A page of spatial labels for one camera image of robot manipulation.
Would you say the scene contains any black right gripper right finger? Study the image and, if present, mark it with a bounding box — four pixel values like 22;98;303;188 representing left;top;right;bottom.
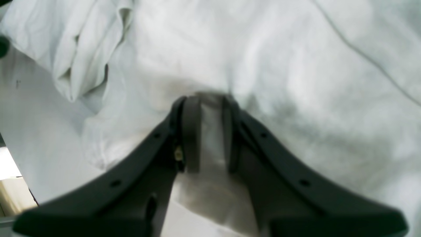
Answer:
222;96;409;237

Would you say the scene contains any white printed t-shirt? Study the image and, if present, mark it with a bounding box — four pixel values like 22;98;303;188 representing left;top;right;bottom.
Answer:
1;0;420;237

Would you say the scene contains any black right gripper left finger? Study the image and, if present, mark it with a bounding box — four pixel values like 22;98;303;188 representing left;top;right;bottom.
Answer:
12;96;201;237

